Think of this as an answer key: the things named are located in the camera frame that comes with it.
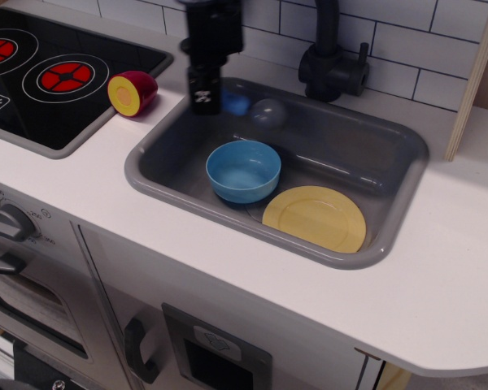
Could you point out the yellow plastic plate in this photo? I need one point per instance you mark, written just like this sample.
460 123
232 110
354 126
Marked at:
319 215

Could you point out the dark grey toy faucet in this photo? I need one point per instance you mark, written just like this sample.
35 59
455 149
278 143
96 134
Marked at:
324 69

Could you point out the grey oven door handle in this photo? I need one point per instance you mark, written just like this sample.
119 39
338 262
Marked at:
11 264

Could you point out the red yellow toy fruit half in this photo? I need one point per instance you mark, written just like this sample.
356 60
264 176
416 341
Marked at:
130 92

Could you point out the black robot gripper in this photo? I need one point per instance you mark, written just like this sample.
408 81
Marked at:
214 33

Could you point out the light wooden side post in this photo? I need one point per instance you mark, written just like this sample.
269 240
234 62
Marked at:
474 82

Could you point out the blue and grey toy spoon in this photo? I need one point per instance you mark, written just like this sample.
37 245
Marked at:
265 113

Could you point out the grey oven knob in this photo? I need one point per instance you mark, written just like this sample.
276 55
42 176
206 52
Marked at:
15 225

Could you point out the blue plastic bowl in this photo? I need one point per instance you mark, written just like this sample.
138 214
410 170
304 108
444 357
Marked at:
243 172

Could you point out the grey plastic sink basin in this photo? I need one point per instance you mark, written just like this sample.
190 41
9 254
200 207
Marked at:
375 163

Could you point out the grey dishwasher control panel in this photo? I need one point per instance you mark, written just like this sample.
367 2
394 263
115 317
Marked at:
215 359

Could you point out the black toy stovetop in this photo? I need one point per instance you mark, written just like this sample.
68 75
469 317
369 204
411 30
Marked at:
53 81

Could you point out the dark grey cabinet handle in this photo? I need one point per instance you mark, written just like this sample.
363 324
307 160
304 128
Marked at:
134 335

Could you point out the toy oven door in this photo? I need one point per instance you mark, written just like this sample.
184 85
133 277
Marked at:
49 348

